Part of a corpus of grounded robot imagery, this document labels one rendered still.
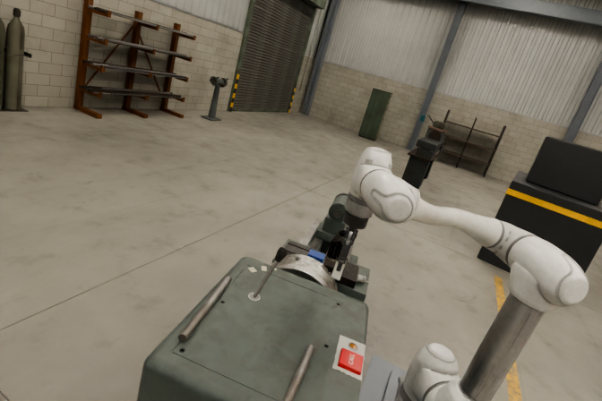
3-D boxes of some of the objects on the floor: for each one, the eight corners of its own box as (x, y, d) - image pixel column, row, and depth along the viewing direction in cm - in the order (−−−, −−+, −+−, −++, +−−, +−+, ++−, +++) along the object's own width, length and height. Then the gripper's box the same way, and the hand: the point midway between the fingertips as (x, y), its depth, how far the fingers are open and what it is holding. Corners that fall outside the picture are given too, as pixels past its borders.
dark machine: (570, 302, 482) (648, 164, 428) (476, 258, 540) (534, 132, 487) (563, 262, 632) (620, 157, 578) (490, 231, 691) (536, 132, 637)
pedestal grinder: (210, 121, 953) (219, 77, 921) (200, 116, 966) (208, 73, 934) (221, 121, 995) (230, 79, 963) (211, 116, 1008) (219, 75, 976)
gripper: (367, 224, 107) (343, 292, 113) (371, 210, 119) (348, 273, 126) (343, 215, 108) (321, 283, 115) (348, 203, 120) (328, 265, 127)
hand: (339, 268), depth 119 cm, fingers closed
